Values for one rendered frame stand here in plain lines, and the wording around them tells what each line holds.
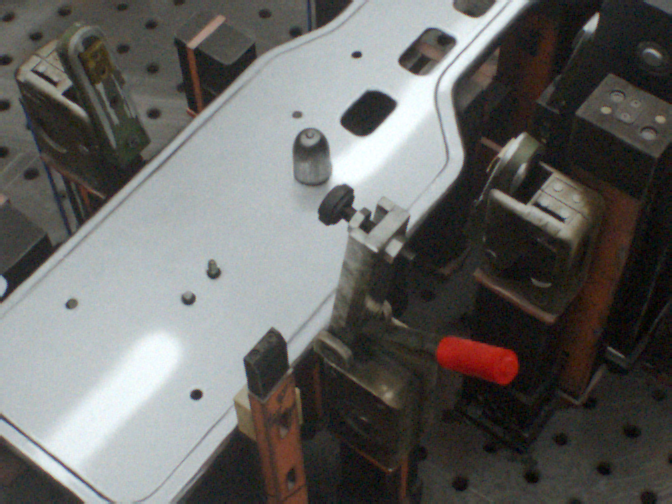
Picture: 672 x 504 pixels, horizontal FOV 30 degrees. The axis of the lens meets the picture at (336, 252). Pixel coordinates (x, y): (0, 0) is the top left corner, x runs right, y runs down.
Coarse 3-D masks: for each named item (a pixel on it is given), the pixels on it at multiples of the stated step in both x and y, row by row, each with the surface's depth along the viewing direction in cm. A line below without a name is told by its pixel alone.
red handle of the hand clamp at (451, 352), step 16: (368, 336) 87; (384, 336) 85; (400, 336) 85; (416, 336) 84; (432, 336) 83; (448, 336) 82; (400, 352) 85; (416, 352) 83; (432, 352) 82; (448, 352) 81; (464, 352) 80; (480, 352) 79; (496, 352) 78; (512, 352) 79; (448, 368) 81; (464, 368) 80; (480, 368) 78; (496, 368) 78; (512, 368) 78
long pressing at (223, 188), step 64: (384, 0) 115; (448, 0) 114; (512, 0) 114; (576, 0) 115; (256, 64) 111; (320, 64) 111; (384, 64) 111; (448, 64) 110; (192, 128) 108; (256, 128) 107; (320, 128) 107; (384, 128) 107; (448, 128) 106; (128, 192) 104; (192, 192) 104; (256, 192) 103; (320, 192) 103; (384, 192) 103; (448, 192) 103; (64, 256) 101; (128, 256) 100; (192, 256) 100; (256, 256) 100; (320, 256) 100; (0, 320) 97; (64, 320) 97; (128, 320) 97; (192, 320) 97; (256, 320) 97; (320, 320) 96; (0, 384) 94; (64, 384) 94; (128, 384) 94; (192, 384) 94; (64, 448) 91; (128, 448) 91; (192, 448) 91
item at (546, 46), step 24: (528, 24) 126; (552, 24) 123; (504, 48) 131; (528, 48) 128; (552, 48) 126; (504, 72) 133; (528, 72) 131; (552, 72) 130; (528, 96) 134; (528, 120) 137
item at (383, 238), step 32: (352, 192) 78; (352, 224) 76; (384, 224) 76; (352, 256) 77; (384, 256) 76; (416, 256) 77; (352, 288) 80; (384, 288) 84; (352, 320) 84; (352, 352) 89
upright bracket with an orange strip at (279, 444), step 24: (264, 336) 73; (264, 360) 73; (288, 360) 76; (264, 384) 75; (288, 384) 78; (264, 408) 77; (288, 408) 80; (264, 432) 80; (288, 432) 83; (264, 456) 84; (288, 456) 85; (264, 480) 88; (288, 480) 90
